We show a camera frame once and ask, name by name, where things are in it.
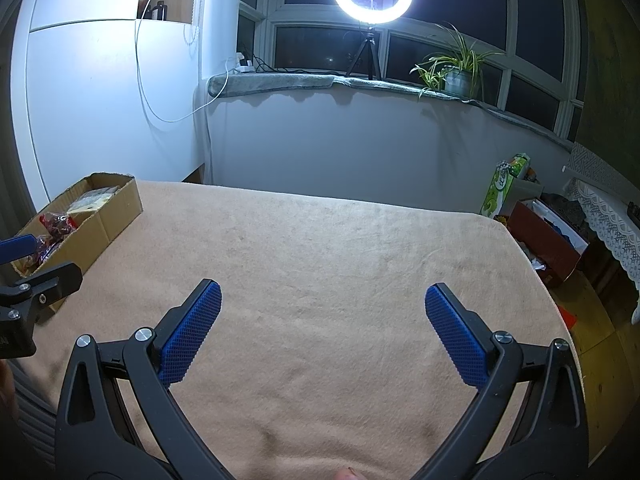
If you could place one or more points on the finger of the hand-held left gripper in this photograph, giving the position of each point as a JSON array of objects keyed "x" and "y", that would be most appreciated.
[
  {"x": 15, "y": 249},
  {"x": 50, "y": 282}
]

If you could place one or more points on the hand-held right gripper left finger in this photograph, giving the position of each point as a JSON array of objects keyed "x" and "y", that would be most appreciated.
[{"x": 192, "y": 330}]

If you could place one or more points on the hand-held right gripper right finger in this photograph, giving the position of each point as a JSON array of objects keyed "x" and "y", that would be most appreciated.
[{"x": 457, "y": 335}]

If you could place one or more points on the clear red-ended snack packet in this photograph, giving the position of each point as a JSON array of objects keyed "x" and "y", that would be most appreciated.
[{"x": 57, "y": 225}]

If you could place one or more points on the brown cardboard box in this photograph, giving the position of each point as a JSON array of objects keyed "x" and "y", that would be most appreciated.
[{"x": 105, "y": 230}]

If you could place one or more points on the sliced bread pack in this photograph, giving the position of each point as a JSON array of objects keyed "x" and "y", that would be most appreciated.
[{"x": 92, "y": 202}]

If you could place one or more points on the person's right hand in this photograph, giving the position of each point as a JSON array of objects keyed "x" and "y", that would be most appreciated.
[{"x": 351, "y": 475}]

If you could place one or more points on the striped grey cloth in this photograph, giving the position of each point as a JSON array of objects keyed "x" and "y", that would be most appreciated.
[{"x": 32, "y": 410}]

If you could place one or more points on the red box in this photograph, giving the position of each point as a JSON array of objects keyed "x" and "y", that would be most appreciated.
[{"x": 545, "y": 245}]

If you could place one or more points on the green carton box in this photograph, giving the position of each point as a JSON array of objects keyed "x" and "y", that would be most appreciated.
[{"x": 500, "y": 190}]

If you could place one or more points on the grey box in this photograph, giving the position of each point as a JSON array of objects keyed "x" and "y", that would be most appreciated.
[{"x": 530, "y": 187}]

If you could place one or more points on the white lace tablecloth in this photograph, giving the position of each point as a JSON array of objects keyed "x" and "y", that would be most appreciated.
[{"x": 610, "y": 225}]

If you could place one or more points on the dark figurine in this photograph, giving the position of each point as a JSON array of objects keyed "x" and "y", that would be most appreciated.
[{"x": 634, "y": 210}]

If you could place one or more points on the white vertical pipe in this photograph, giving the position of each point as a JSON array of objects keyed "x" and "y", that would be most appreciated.
[{"x": 202, "y": 110}]

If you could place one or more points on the potted spider plant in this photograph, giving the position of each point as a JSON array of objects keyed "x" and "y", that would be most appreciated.
[{"x": 457, "y": 82}]

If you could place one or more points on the grey windowsill cloth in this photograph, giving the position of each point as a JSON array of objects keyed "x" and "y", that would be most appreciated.
[{"x": 280, "y": 82}]

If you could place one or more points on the white power strip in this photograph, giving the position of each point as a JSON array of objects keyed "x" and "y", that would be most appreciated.
[{"x": 242, "y": 65}]

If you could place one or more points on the green curtain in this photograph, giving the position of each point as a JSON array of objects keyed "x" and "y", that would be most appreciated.
[{"x": 610, "y": 60}]

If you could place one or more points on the white-framed window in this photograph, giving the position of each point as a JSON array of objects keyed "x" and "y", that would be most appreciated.
[{"x": 537, "y": 20}]

